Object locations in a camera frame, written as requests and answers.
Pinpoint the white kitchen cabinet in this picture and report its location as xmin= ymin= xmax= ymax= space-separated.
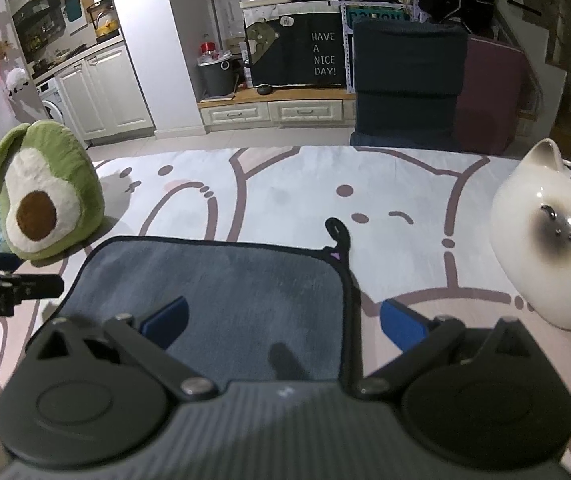
xmin=56 ymin=42 xmax=155 ymax=142

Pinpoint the white washing machine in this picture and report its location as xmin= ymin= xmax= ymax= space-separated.
xmin=36 ymin=77 xmax=69 ymax=126

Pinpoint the wooden top low cabinet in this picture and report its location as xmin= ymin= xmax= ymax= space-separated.
xmin=197 ymin=86 xmax=357 ymax=132

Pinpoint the grey trash bin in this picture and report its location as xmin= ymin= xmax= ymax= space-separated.
xmin=196 ymin=56 xmax=240 ymax=101

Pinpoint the dark blue fabric chair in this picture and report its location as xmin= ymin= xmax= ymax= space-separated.
xmin=349 ymin=19 xmax=469 ymax=152

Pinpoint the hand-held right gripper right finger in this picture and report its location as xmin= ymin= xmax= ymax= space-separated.
xmin=354 ymin=299 xmax=542 ymax=402

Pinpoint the grey towel with black edge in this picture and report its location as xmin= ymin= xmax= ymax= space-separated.
xmin=57 ymin=235 xmax=362 ymax=397

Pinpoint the white sheep plush toy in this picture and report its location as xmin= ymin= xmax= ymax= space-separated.
xmin=6 ymin=66 xmax=30 ymax=97

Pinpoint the maroon fabric chair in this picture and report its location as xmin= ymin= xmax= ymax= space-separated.
xmin=453 ymin=35 xmax=531 ymax=156

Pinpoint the black printed dust cover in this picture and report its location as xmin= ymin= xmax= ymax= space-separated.
xmin=243 ymin=2 xmax=349 ymax=89

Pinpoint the white cat-shaped ceramic figure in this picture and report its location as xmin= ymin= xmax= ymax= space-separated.
xmin=489 ymin=138 xmax=571 ymax=331

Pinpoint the green avocado plush toy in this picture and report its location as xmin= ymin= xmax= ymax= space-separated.
xmin=0 ymin=122 xmax=106 ymax=262

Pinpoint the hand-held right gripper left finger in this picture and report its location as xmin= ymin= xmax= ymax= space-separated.
xmin=30 ymin=296 xmax=219 ymax=403

